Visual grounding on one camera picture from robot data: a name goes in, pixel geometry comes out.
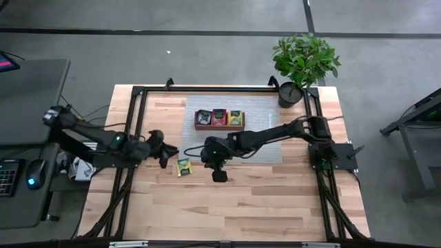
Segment black computer mouse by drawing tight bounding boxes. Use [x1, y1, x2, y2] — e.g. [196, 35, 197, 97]
[25, 158, 48, 191]

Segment wooden three-compartment tray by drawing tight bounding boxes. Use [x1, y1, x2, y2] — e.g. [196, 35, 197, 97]
[194, 108, 246, 132]

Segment black diagonal support bar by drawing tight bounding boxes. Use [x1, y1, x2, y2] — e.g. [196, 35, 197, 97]
[51, 137, 104, 165]

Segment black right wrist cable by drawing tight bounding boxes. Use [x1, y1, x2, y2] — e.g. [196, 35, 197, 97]
[183, 144, 207, 158]

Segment green potted plant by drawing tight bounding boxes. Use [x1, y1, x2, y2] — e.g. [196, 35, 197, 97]
[271, 33, 342, 110]

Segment yellow green tea bag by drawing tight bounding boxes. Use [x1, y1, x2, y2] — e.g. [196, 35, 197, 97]
[175, 157, 194, 178]
[227, 110, 245, 126]

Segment silver metal bracket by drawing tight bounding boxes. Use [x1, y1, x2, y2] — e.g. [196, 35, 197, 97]
[108, 240, 149, 248]
[301, 242, 342, 248]

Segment black floor cable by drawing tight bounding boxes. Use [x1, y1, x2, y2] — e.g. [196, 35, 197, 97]
[60, 93, 120, 128]

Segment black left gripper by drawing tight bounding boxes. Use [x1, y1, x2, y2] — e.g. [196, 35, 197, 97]
[146, 129, 180, 169]

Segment black metal stand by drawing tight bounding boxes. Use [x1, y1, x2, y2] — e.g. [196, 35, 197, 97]
[380, 87, 441, 203]

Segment grey woven placemat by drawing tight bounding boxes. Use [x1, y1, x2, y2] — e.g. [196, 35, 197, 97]
[178, 94, 284, 165]

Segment red tea bag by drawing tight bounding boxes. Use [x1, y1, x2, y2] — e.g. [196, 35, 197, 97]
[212, 108, 228, 125]

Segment dark blue tea bag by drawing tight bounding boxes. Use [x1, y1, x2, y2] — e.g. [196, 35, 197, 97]
[196, 109, 213, 125]

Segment white box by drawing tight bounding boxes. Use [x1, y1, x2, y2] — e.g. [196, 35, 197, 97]
[67, 156, 97, 183]

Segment monitor screen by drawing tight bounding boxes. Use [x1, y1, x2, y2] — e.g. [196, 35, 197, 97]
[0, 51, 20, 73]

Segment backlit keyboard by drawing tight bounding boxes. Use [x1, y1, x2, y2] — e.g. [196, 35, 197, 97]
[0, 158, 20, 198]

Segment black metal table frame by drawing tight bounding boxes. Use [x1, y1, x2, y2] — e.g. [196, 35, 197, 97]
[77, 77, 371, 242]

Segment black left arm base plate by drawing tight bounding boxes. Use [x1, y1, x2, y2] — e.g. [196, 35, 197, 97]
[92, 154, 143, 169]

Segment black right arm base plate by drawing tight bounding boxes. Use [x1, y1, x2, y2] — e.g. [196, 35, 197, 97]
[308, 143, 359, 171]

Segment large dark grey desk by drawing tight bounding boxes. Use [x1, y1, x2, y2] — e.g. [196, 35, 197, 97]
[0, 58, 72, 147]

